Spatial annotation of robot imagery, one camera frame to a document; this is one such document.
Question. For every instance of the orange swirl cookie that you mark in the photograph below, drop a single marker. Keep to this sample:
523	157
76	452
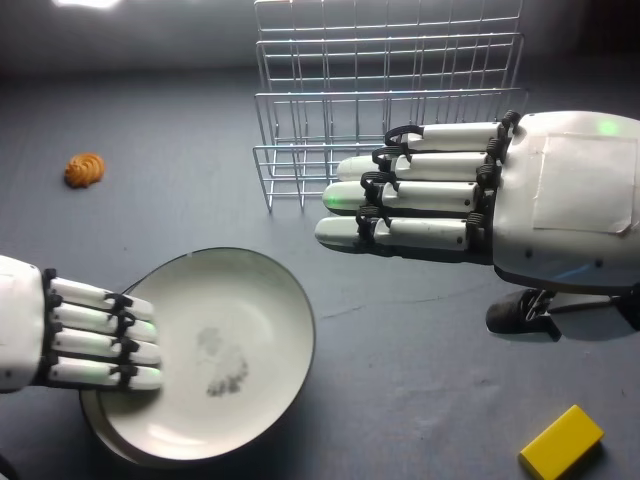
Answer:
85	171

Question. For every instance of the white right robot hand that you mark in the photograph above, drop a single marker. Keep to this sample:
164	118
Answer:
560	200

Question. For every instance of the yellow rectangular block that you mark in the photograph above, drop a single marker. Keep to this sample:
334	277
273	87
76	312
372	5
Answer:
560	442

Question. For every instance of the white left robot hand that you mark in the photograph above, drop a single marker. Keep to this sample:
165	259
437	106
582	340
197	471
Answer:
20	325

